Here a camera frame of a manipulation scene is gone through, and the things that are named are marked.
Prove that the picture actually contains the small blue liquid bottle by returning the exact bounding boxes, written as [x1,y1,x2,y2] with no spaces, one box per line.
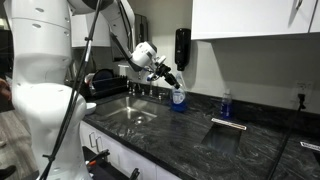
[220,89,232,119]

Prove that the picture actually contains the black dish drying rack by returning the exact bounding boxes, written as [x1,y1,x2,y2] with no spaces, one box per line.
[83,69,128,98]

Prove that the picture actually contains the small chrome side faucet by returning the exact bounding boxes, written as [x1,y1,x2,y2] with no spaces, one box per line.
[127,80,145,96]

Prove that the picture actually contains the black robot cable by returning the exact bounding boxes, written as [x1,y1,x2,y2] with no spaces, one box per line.
[38,0,104,180]

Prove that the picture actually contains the large blue liquid soap bottle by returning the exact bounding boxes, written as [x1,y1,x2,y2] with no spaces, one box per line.
[171,72,187,112]

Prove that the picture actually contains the black orange clamp cart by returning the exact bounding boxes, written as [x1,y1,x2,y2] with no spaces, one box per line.
[82,146,140,180]

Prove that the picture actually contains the white upper cabinet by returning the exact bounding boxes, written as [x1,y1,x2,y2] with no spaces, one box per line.
[191,0,319,40]

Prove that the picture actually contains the black power plug and cord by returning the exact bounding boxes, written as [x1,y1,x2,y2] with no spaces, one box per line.
[266,93,307,180]

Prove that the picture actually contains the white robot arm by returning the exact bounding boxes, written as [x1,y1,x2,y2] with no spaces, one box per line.
[4,0,179,180]

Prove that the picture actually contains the white lower cabinets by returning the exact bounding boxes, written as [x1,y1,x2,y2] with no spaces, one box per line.
[80,121,181,180]

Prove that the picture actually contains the white bowl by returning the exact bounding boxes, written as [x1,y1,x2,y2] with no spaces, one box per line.
[85,103,97,115]

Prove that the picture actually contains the black wall soap dispenser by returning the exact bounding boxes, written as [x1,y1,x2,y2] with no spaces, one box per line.
[175,28,191,71]

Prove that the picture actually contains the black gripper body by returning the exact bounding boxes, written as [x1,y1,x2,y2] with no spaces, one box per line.
[147,56,180,89]

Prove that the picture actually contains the chrome gooseneck faucet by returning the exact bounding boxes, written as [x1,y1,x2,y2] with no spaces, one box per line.
[147,77,166,101]

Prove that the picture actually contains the stainless steel sink basin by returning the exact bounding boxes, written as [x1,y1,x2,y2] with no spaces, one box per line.
[94,97,169,126]

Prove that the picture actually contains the counter trash opening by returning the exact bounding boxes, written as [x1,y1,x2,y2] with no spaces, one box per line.
[201,118,247,155]

